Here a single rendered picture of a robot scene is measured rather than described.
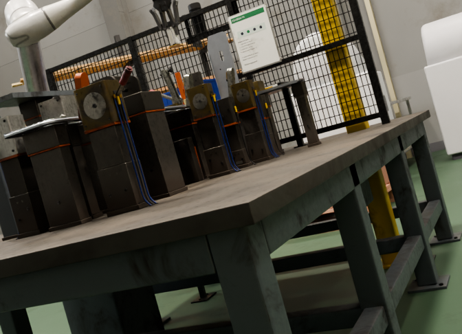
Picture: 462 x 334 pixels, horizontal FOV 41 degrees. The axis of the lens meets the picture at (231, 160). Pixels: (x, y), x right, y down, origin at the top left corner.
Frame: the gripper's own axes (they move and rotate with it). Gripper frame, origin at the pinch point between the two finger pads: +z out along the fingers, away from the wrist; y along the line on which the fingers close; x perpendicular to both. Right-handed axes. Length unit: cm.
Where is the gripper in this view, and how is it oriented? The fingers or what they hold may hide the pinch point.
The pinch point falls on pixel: (172, 36)
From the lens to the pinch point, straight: 261.2
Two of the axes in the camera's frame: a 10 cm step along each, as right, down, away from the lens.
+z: 3.0, 9.5, 0.6
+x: 3.4, -1.6, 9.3
